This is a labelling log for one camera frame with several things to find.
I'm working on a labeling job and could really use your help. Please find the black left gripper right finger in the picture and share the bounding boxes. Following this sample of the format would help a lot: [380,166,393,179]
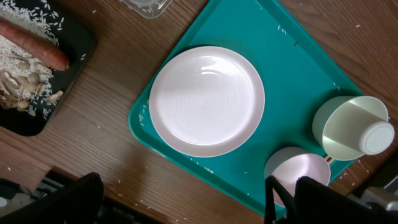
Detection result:
[264,176,397,224]

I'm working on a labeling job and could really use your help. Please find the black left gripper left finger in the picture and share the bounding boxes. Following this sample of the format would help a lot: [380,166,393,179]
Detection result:
[1,172,104,224]

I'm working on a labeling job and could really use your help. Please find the small pink bowl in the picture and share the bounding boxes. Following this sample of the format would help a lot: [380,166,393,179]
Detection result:
[264,147,331,196]

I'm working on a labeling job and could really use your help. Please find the white paper cup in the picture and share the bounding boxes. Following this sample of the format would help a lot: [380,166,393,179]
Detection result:
[321,102,395,161]

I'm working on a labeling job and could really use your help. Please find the rice and peanut shells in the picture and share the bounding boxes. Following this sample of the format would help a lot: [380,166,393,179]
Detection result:
[1,0,64,120]

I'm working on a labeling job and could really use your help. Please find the large pink plate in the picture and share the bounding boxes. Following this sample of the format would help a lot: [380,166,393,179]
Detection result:
[149,46,265,157]

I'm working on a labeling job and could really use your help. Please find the orange sausage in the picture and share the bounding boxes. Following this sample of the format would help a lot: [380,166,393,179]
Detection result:
[1,19,70,71]

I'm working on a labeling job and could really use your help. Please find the black waste tray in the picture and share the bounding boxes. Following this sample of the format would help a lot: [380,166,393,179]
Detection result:
[1,0,96,136]

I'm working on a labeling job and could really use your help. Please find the teal plastic tray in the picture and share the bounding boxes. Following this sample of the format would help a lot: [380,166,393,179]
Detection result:
[128,1,360,213]

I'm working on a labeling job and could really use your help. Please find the clear plastic bin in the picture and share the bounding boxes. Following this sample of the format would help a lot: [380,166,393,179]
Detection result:
[120,0,173,19]

